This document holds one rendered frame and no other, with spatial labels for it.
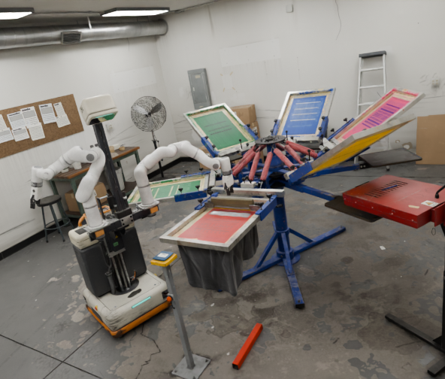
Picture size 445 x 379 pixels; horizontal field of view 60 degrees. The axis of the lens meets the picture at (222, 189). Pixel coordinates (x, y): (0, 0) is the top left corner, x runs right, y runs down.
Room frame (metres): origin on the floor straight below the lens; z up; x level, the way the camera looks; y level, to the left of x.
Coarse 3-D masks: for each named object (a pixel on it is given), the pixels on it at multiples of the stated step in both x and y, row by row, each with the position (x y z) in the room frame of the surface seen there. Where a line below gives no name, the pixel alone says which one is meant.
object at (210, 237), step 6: (234, 210) 2.86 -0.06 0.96; (228, 216) 2.76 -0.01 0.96; (240, 222) 2.61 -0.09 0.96; (234, 228) 2.53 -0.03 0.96; (210, 234) 2.50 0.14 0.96; (216, 234) 2.48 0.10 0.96; (222, 234) 2.46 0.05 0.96; (228, 234) 2.45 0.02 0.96; (204, 240) 2.42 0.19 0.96; (210, 240) 2.41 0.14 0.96; (216, 240) 2.39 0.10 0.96; (222, 240) 2.37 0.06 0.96
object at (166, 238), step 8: (256, 200) 2.90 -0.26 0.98; (264, 200) 2.87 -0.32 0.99; (192, 216) 2.82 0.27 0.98; (256, 216) 2.59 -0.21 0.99; (184, 224) 2.72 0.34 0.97; (248, 224) 2.47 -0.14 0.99; (168, 232) 2.58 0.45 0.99; (176, 232) 2.63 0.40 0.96; (240, 232) 2.37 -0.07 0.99; (160, 240) 2.52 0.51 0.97; (168, 240) 2.47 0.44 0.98; (176, 240) 2.43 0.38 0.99; (184, 240) 2.41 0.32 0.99; (192, 240) 2.39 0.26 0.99; (232, 240) 2.28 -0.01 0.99; (240, 240) 2.33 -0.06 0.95; (208, 248) 2.29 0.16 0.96; (216, 248) 2.25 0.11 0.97; (224, 248) 2.21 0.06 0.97
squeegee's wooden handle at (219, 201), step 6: (216, 198) 2.92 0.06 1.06; (222, 198) 2.90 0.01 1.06; (228, 198) 2.87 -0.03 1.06; (216, 204) 2.92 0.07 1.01; (222, 204) 2.89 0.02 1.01; (228, 204) 2.86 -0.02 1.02; (234, 204) 2.83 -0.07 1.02; (240, 204) 2.80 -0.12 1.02; (246, 204) 2.77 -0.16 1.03; (252, 204) 2.74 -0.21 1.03
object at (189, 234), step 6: (210, 210) 2.95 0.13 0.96; (216, 210) 2.92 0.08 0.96; (222, 210) 2.90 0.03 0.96; (228, 210) 2.88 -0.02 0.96; (204, 216) 2.84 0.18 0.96; (210, 216) 2.82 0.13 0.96; (216, 216) 2.80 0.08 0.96; (222, 216) 2.78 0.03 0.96; (198, 222) 2.75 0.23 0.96; (192, 228) 2.66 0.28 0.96; (180, 234) 2.59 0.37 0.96; (186, 234) 2.57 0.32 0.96; (192, 234) 2.55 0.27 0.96; (198, 234) 2.54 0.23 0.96; (204, 234) 2.52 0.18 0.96
